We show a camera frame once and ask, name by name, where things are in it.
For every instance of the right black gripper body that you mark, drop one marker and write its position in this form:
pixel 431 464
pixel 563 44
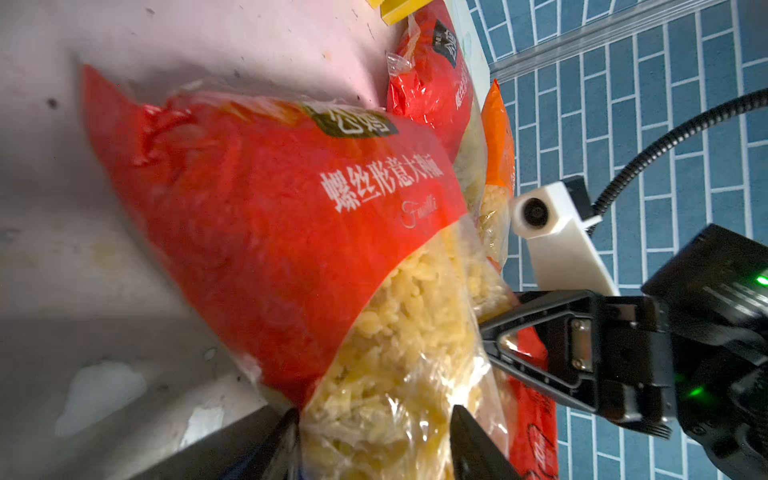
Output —
pixel 701 361

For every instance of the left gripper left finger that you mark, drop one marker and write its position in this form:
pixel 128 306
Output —
pixel 278 458

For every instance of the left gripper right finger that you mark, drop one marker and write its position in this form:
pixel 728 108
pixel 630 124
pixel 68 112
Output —
pixel 474 454

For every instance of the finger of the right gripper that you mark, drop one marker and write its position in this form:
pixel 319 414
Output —
pixel 550 343

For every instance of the orange macaroni bag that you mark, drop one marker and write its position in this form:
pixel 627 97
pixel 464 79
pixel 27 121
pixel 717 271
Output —
pixel 495 217

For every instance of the red macaroni bag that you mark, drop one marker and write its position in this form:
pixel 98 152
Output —
pixel 330 249
pixel 430 83

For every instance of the blue orange shell pasta bag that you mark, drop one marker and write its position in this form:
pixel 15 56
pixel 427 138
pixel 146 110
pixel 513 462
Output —
pixel 534 449

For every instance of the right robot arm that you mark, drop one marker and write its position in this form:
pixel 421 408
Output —
pixel 717 261

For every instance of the yellow shelf with coloured boards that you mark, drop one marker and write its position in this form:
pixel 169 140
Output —
pixel 393 11

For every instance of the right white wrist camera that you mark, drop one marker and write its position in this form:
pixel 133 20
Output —
pixel 554 220

